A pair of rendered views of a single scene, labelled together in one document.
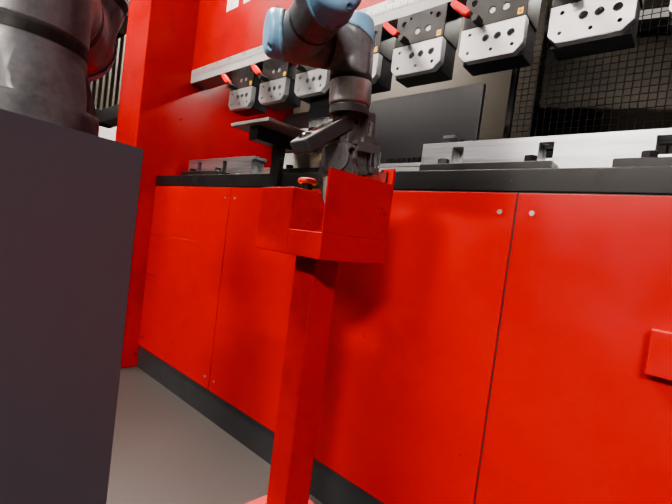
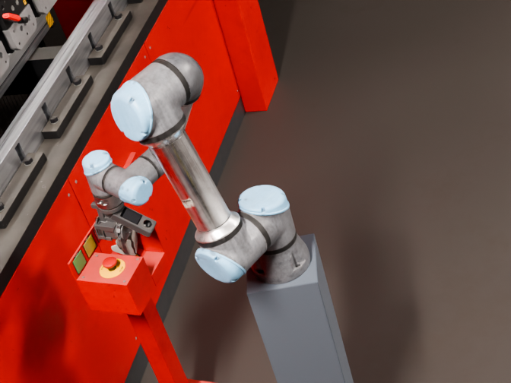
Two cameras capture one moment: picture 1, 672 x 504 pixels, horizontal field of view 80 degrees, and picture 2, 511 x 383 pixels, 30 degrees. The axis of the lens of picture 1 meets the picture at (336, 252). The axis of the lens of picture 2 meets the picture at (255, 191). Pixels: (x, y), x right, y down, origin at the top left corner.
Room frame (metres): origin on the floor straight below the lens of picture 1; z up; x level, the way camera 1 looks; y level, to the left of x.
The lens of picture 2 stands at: (0.97, 2.05, 2.43)
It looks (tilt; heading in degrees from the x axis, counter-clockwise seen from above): 38 degrees down; 253
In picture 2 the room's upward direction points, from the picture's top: 17 degrees counter-clockwise
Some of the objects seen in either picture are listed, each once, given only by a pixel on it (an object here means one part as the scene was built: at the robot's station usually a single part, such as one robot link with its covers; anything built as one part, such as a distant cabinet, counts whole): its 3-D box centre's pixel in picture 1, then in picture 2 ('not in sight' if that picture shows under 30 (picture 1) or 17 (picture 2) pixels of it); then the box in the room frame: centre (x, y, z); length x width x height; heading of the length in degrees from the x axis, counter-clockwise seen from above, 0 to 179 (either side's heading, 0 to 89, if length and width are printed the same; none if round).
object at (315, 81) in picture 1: (320, 73); not in sight; (1.38, 0.13, 1.24); 0.15 x 0.09 x 0.17; 49
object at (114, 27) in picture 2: not in sight; (110, 36); (0.39, -0.91, 0.89); 0.30 x 0.05 x 0.03; 49
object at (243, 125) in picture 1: (283, 134); not in sight; (1.26, 0.21, 1.00); 0.26 x 0.18 x 0.01; 139
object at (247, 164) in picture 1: (223, 170); not in sight; (1.73, 0.52, 0.92); 0.50 x 0.06 x 0.10; 49
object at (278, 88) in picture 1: (281, 83); not in sight; (1.51, 0.28, 1.24); 0.15 x 0.09 x 0.17; 49
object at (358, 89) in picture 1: (348, 96); (107, 196); (0.73, 0.01, 0.95); 0.08 x 0.08 x 0.05
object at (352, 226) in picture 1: (323, 209); (120, 263); (0.78, 0.03, 0.75); 0.20 x 0.16 x 0.18; 42
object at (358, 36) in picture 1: (350, 50); (101, 173); (0.72, 0.02, 1.03); 0.09 x 0.08 x 0.11; 113
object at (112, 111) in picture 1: (98, 111); not in sight; (2.02, 1.26, 1.18); 0.40 x 0.24 x 0.07; 49
